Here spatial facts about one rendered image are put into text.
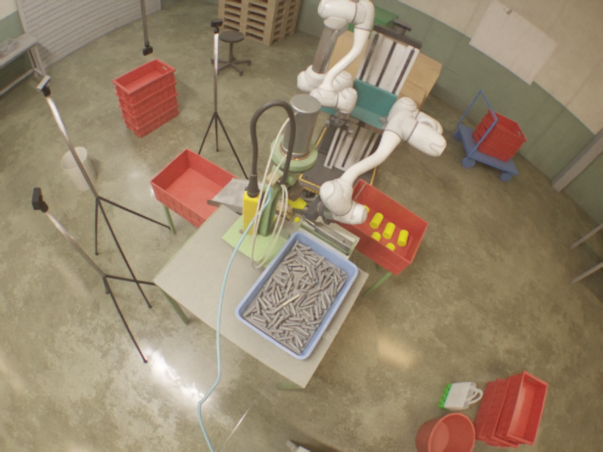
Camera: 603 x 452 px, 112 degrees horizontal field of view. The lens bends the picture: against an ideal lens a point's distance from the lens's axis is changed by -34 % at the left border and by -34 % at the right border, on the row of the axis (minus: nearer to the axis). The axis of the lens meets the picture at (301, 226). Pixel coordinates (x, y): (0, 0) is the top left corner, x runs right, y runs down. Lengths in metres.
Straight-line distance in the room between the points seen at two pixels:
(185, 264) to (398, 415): 2.06
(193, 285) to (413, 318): 2.02
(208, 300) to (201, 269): 0.18
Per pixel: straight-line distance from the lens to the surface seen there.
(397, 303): 2.89
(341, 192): 1.29
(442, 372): 3.01
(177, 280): 1.62
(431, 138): 1.62
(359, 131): 2.66
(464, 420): 2.84
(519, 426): 3.19
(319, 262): 1.61
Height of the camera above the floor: 2.44
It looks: 57 degrees down
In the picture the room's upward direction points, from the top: 20 degrees clockwise
